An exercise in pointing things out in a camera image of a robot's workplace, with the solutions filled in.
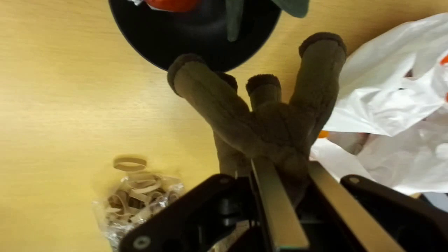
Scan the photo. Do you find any brown plush toy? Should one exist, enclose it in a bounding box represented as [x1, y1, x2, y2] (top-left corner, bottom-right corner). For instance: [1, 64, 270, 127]
[166, 31, 347, 208]

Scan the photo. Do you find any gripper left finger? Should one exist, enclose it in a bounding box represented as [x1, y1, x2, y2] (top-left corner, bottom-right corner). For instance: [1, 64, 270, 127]
[250, 159, 310, 252]

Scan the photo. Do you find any white and orange plastic bag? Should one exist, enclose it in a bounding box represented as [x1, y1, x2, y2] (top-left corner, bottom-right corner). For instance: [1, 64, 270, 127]
[309, 13, 448, 197]

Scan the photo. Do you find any clear bag of nuts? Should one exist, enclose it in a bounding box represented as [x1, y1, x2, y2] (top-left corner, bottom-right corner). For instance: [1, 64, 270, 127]
[92, 171, 187, 252]

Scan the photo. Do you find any loose tan rubber band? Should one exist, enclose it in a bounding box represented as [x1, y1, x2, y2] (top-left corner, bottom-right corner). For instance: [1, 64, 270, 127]
[112, 155, 148, 173]

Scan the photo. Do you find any black bowl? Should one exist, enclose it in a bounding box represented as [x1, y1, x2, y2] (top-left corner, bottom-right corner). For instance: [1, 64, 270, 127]
[107, 0, 282, 73]

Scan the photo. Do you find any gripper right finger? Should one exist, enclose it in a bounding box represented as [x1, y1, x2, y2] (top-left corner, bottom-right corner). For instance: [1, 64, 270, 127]
[306, 160, 406, 252]

